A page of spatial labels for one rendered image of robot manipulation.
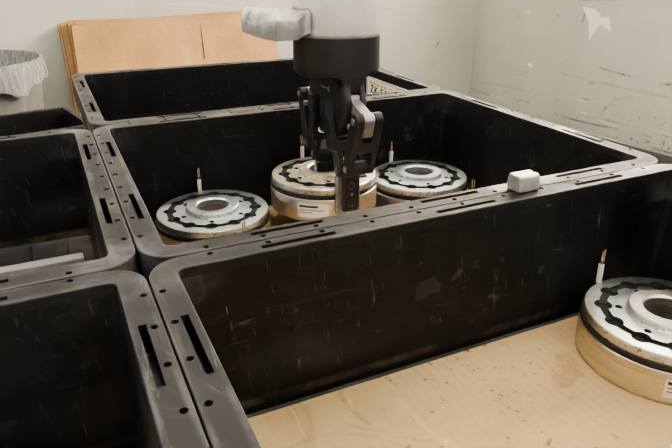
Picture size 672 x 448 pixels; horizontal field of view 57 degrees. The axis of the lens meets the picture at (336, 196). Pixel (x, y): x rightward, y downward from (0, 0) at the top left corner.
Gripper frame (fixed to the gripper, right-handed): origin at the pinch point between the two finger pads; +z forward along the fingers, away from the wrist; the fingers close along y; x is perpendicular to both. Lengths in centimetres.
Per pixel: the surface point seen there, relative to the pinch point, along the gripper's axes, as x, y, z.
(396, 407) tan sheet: 6.8, -24.0, 4.7
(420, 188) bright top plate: -9.0, -0.3, 1.3
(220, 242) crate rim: 15.3, -18.4, -5.3
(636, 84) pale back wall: -258, 185, 42
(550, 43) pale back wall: -250, 244, 27
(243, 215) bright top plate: 9.0, 0.3, 1.3
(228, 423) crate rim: 18.5, -32.5, -5.1
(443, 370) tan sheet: 2.3, -22.1, 4.7
